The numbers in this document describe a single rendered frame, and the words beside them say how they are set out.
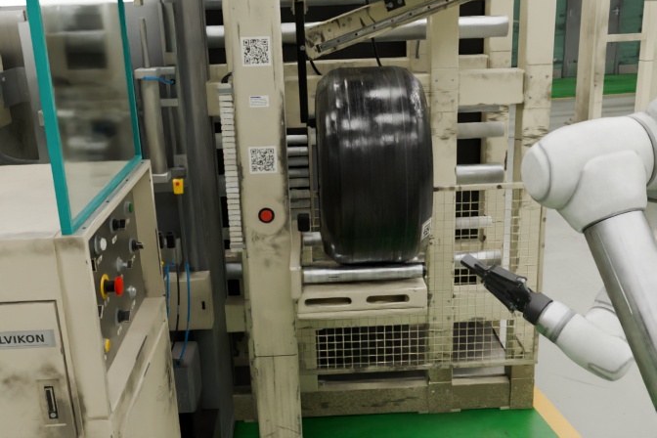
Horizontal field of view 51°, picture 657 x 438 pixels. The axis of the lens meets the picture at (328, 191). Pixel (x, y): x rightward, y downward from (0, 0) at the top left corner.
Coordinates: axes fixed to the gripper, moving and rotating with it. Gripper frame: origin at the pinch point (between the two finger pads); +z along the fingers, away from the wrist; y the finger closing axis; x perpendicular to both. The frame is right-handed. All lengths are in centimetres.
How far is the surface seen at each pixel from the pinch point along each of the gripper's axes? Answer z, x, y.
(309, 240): 53, -8, 29
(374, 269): 23.9, -10.3, 14.0
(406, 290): 14.5, -7.7, 17.5
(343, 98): 46, 0, -28
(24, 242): 42, -84, -47
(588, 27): 212, 555, 293
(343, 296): 25.8, -20.7, 18.3
